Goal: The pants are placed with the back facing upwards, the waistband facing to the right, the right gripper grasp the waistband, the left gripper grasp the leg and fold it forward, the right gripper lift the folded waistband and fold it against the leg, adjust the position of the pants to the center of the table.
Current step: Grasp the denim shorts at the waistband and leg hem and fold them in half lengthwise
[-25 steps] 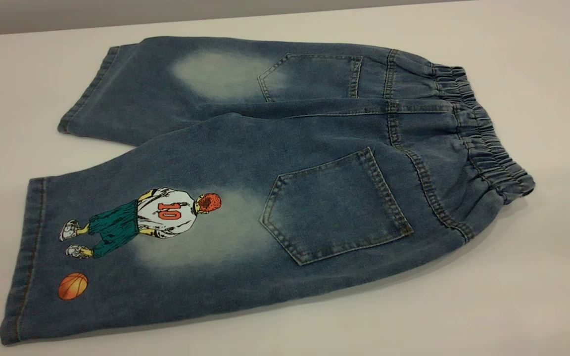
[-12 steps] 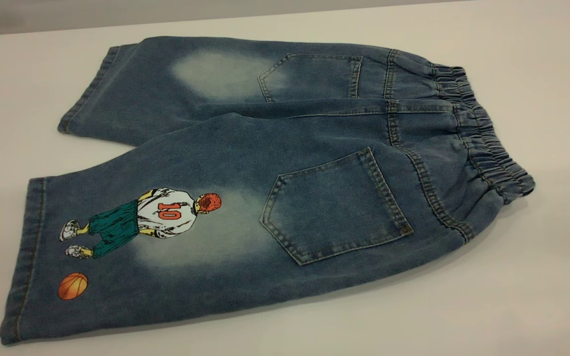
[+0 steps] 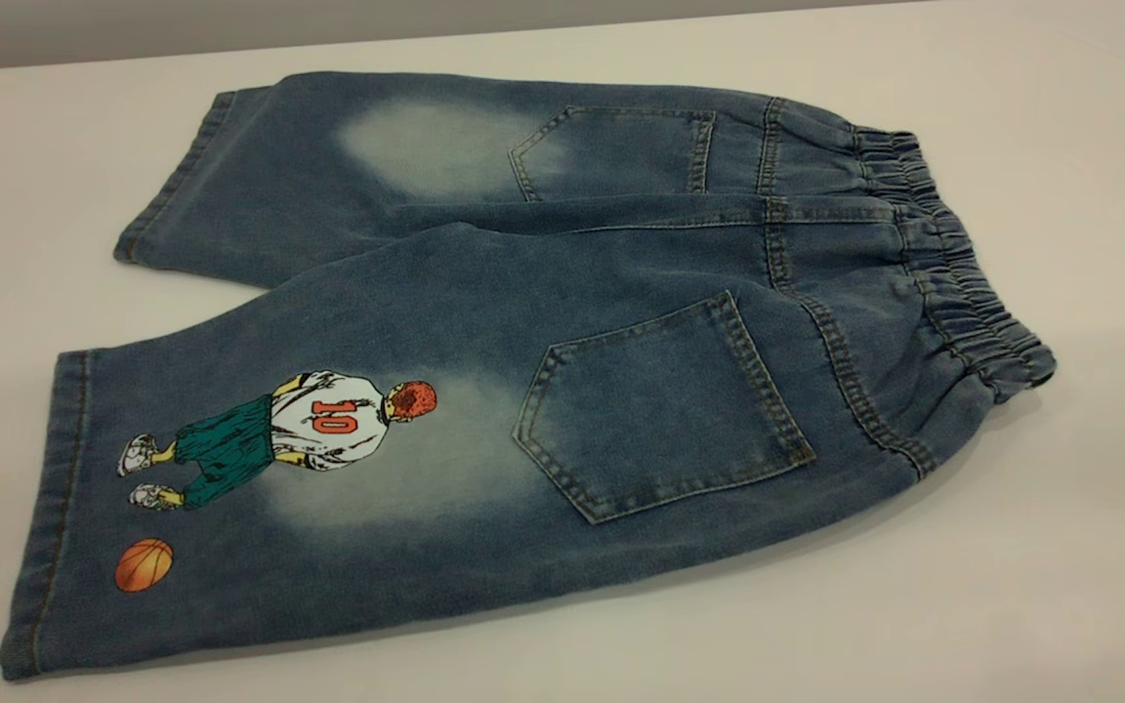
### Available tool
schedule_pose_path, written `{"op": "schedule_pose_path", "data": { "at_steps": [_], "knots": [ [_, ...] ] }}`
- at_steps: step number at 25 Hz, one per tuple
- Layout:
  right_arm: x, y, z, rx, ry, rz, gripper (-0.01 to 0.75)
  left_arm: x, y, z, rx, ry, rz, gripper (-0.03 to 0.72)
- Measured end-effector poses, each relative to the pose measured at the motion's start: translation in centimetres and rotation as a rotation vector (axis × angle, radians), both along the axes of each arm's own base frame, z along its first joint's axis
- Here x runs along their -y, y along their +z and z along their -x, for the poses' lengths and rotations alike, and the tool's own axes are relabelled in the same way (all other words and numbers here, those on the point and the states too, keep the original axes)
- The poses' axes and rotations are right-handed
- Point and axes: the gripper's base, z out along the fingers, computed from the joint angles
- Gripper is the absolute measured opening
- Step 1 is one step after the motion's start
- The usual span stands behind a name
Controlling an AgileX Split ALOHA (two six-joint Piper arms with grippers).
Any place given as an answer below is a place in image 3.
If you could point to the blue denim shorts basketball print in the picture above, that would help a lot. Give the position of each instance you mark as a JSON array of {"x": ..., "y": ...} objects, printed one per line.
[{"x": 621, "y": 293}]

